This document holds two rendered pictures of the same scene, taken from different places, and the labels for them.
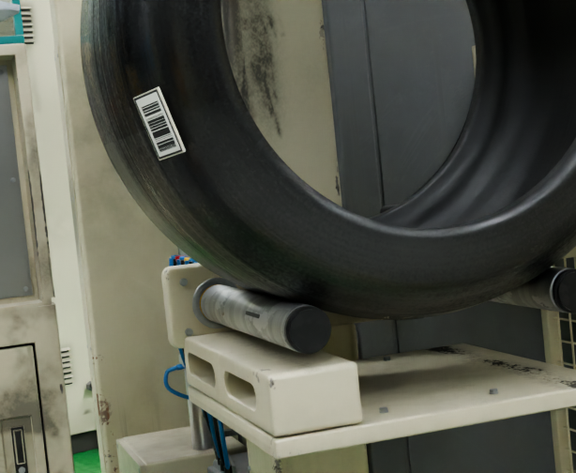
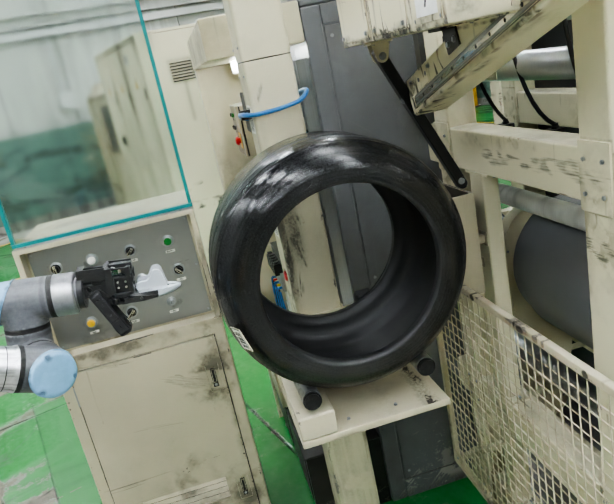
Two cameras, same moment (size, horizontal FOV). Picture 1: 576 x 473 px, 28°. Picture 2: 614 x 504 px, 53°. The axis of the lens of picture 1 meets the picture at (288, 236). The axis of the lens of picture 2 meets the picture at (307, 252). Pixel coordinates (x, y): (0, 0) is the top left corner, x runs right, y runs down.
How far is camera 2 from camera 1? 0.65 m
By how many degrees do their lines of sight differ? 16
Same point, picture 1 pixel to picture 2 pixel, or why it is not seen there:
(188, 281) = not seen: hidden behind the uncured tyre
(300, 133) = (315, 264)
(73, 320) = not seen: hidden behind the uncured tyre
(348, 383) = (331, 418)
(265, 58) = (296, 234)
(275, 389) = (301, 425)
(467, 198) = (390, 296)
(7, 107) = (189, 233)
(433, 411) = (368, 421)
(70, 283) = not seen: hidden behind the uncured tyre
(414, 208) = (365, 303)
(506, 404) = (398, 415)
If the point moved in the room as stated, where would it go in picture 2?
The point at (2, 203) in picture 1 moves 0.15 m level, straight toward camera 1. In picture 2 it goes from (193, 274) to (191, 289)
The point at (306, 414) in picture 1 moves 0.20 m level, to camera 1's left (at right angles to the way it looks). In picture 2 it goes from (314, 432) to (231, 442)
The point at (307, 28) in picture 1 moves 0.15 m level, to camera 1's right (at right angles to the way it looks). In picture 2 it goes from (314, 217) to (369, 208)
